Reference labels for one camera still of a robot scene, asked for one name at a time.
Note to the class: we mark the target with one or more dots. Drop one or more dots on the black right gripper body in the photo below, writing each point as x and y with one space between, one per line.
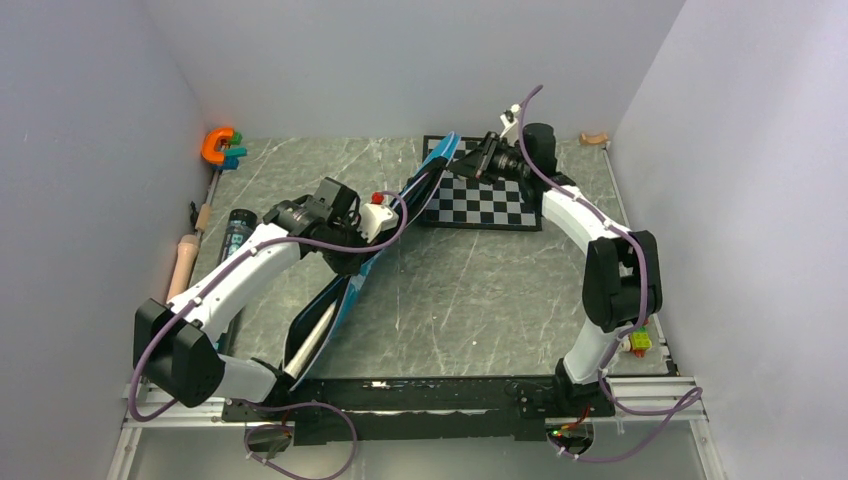
499 163

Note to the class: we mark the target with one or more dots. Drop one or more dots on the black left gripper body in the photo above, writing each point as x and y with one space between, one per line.
340 261

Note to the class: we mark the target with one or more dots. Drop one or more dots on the blue racket bag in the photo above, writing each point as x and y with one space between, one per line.
344 290

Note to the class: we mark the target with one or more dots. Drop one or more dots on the black shuttlecock tube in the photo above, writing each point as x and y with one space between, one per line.
241 224

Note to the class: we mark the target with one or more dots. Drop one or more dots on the blue badminton racket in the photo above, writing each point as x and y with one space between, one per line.
304 354

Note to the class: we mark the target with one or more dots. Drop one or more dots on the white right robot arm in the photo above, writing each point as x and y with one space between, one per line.
621 284

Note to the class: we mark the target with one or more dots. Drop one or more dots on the black white chessboard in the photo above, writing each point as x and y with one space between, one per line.
466 203

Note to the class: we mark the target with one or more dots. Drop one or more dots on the tan wooden arch block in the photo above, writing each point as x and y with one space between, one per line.
594 139

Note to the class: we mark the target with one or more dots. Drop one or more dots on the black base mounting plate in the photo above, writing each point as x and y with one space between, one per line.
520 407

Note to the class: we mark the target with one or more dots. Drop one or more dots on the green teal toy blocks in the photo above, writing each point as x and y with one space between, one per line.
233 151

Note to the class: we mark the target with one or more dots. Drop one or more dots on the orange magnet toy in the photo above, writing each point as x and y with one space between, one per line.
215 144

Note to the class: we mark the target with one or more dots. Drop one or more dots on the colourful toy brick car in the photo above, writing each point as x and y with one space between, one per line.
638 342

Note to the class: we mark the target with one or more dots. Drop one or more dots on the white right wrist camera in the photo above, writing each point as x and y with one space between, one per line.
510 120

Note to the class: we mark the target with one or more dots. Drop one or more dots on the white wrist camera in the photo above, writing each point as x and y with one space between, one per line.
510 120
375 217

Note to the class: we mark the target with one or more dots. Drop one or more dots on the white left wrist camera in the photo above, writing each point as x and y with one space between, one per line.
375 217

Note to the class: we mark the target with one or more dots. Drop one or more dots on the beige wooden handle tool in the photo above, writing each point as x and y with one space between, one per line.
187 250

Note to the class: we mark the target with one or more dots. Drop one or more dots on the aluminium frame rail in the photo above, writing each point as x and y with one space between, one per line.
149 399

